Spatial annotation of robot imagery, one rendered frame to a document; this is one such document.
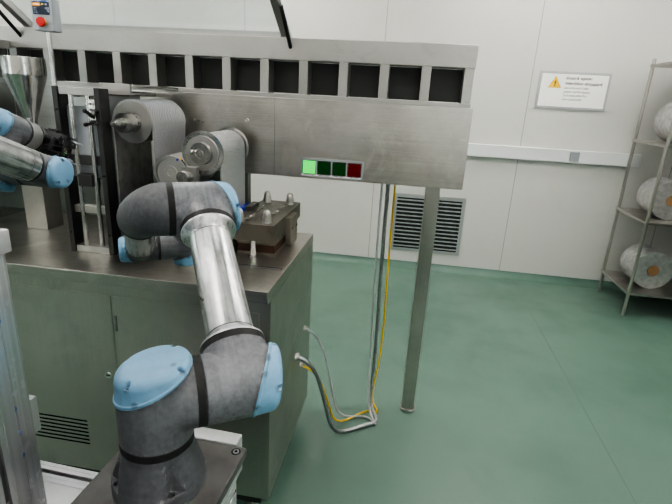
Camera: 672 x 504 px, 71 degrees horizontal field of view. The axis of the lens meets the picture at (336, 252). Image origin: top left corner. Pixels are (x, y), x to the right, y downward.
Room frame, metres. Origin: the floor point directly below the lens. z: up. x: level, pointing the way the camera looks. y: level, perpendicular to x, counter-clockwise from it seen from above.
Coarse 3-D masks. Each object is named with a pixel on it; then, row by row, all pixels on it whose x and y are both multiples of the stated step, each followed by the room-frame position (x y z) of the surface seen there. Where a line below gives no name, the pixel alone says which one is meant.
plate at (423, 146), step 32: (160, 96) 1.98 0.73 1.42; (192, 96) 1.97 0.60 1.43; (224, 96) 1.95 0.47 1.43; (256, 96) 1.93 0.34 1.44; (192, 128) 1.97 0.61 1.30; (256, 128) 1.93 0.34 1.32; (288, 128) 1.91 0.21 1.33; (320, 128) 1.89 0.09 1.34; (352, 128) 1.88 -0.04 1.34; (384, 128) 1.86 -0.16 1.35; (416, 128) 1.84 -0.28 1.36; (448, 128) 1.83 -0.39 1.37; (256, 160) 1.93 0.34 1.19; (288, 160) 1.91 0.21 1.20; (352, 160) 1.87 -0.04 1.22; (384, 160) 1.86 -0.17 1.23; (416, 160) 1.84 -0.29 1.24; (448, 160) 1.82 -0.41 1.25
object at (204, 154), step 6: (198, 144) 1.60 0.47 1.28; (204, 144) 1.59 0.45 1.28; (198, 150) 1.60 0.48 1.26; (204, 150) 1.59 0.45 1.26; (210, 150) 1.60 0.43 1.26; (192, 156) 1.60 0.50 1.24; (198, 156) 1.60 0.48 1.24; (204, 156) 1.59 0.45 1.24; (210, 156) 1.59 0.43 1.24; (198, 162) 1.60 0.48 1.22; (204, 162) 1.59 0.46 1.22
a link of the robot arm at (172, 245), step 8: (160, 240) 1.29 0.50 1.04; (168, 240) 1.30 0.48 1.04; (176, 240) 1.30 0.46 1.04; (168, 248) 1.29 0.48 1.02; (176, 248) 1.29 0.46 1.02; (184, 248) 1.30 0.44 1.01; (168, 256) 1.29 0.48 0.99; (176, 256) 1.30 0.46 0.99; (184, 256) 1.30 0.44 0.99; (176, 264) 1.31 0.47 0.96; (184, 264) 1.30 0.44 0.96; (192, 264) 1.32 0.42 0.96
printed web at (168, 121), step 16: (160, 112) 1.71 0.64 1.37; (176, 112) 1.83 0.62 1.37; (160, 128) 1.69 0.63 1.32; (176, 128) 1.81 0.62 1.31; (128, 144) 1.74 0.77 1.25; (144, 144) 1.85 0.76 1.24; (160, 144) 1.69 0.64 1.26; (176, 144) 1.81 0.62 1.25; (224, 144) 1.66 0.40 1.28; (240, 144) 1.81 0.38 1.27; (128, 160) 1.74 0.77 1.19; (144, 160) 1.84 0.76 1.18; (224, 160) 1.64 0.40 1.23; (128, 176) 1.73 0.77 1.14; (144, 176) 1.84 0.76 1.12; (208, 176) 1.81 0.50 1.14; (128, 192) 1.72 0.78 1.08
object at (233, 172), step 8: (232, 160) 1.72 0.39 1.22; (240, 160) 1.80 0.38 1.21; (224, 168) 1.64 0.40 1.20; (232, 168) 1.72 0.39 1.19; (240, 168) 1.80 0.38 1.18; (224, 176) 1.64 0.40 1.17; (232, 176) 1.71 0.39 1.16; (240, 176) 1.80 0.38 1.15; (232, 184) 1.71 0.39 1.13; (240, 184) 1.80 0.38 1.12; (240, 192) 1.80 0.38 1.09; (240, 200) 1.79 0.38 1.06
